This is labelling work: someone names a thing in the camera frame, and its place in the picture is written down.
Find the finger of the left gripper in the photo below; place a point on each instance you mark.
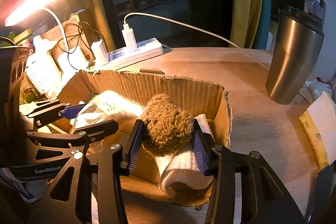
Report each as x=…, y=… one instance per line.
x=84, y=135
x=52, y=112

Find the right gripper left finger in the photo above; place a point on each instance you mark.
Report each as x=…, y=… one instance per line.
x=69, y=197

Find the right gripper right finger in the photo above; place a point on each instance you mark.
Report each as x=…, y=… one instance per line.
x=264, y=198

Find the clear bubble wrap bundle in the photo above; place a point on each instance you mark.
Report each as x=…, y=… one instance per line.
x=108, y=106

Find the brown fuzzy ball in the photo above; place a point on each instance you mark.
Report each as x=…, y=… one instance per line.
x=168, y=127

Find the white paper towel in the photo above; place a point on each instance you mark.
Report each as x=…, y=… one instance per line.
x=179, y=173

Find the open cardboard box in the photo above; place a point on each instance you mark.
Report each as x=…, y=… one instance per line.
x=206, y=101

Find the white woven basket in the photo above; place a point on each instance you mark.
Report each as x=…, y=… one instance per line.
x=44, y=74

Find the white charger adapter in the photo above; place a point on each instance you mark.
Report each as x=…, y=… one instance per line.
x=100, y=52

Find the white power strip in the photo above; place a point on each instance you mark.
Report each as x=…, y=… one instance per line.
x=124, y=57

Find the brown cardboard backing box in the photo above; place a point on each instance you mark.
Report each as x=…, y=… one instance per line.
x=78, y=34

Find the yellow white tissue box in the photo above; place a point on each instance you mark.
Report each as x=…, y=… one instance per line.
x=318, y=121

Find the stainless steel tumbler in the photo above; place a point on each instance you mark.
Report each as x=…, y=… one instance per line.
x=299, y=41

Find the white charger with cable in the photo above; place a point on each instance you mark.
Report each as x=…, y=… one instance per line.
x=243, y=50

